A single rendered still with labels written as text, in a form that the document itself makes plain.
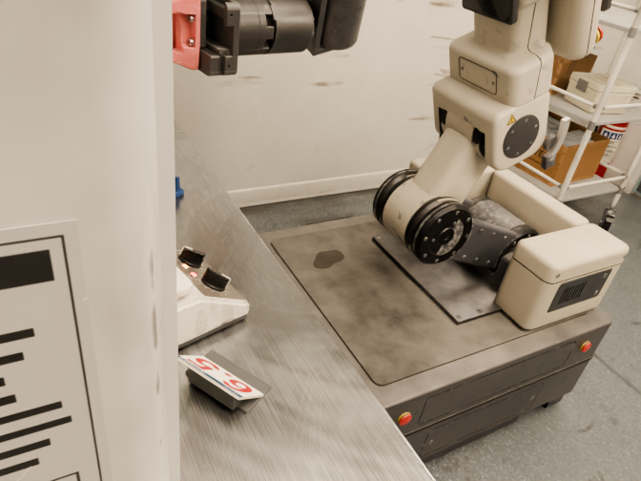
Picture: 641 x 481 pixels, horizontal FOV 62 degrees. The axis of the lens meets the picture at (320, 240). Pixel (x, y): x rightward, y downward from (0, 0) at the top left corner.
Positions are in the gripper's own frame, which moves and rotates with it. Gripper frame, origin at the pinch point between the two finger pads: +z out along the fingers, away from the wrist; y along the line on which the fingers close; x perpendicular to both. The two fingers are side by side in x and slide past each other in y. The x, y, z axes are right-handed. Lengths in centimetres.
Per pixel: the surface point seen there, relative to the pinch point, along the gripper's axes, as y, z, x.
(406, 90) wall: -112, -171, 60
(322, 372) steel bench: 18.2, -15.2, 35.0
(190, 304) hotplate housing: 6.5, -3.8, 28.6
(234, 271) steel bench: -3.7, -15.8, 35.1
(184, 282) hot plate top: 5.0, -3.8, 26.4
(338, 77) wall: -119, -134, 53
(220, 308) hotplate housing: 6.5, -7.8, 30.9
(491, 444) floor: 16, -91, 110
